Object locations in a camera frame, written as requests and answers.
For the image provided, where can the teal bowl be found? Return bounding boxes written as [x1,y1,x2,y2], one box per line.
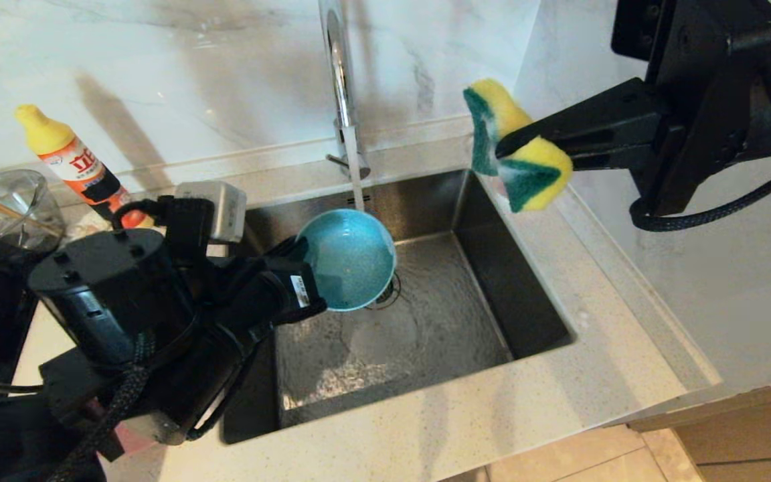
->
[297,209,398,312]

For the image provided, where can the yellow green sponge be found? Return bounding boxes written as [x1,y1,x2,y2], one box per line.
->
[462,78,574,214]

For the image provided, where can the yellow-capped dish soap bottle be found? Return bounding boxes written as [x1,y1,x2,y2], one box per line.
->
[13,104,155,228]

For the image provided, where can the metal sink drain strainer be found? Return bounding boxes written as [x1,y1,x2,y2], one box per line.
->
[369,271,401,311]

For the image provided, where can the stainless steel sink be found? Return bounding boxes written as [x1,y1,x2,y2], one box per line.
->
[222,167,577,445]

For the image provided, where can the clear glass bowl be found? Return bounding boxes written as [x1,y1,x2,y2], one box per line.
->
[0,169,66,258]

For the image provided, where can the pink plate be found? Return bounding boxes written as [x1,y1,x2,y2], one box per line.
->
[88,398,159,457]

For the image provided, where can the chrome faucet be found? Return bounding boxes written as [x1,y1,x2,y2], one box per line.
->
[317,0,371,182]

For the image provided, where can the light wooden cabinet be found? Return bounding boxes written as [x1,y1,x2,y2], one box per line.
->
[626,372,771,482]

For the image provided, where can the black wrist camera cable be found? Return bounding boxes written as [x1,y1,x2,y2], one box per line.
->
[111,196,179,232]

